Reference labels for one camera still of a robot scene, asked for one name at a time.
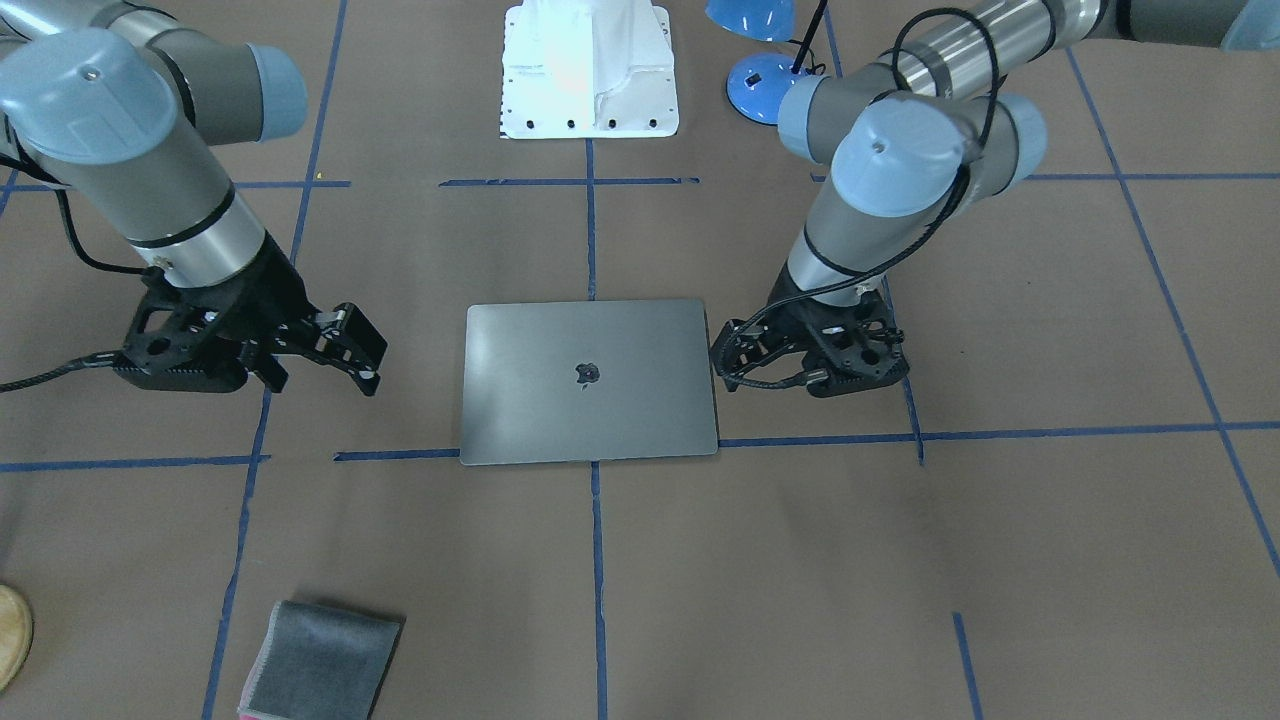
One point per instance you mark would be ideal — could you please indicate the blue desk lamp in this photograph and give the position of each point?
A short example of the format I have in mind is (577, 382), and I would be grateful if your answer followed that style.
(757, 84)

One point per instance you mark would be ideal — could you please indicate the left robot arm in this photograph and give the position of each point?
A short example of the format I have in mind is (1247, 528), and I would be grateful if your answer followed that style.
(925, 130)

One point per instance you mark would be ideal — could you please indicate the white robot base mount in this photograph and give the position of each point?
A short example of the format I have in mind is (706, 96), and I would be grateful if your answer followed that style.
(588, 69)

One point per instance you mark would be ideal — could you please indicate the folded grey cloth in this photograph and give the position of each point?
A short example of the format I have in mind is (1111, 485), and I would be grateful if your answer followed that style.
(319, 662)

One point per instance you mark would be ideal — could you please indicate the wooden mug tree stand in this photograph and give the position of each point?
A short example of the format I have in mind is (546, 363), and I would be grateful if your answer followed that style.
(17, 628)

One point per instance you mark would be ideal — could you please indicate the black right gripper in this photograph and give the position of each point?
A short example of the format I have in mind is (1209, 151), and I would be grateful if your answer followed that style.
(268, 303)

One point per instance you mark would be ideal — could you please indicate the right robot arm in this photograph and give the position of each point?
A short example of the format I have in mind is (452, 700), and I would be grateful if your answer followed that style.
(116, 107)

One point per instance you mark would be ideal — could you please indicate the silver grey laptop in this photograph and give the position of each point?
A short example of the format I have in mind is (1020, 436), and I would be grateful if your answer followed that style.
(587, 381)

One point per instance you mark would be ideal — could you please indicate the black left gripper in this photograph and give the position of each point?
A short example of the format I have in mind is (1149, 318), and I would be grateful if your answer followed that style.
(797, 297)

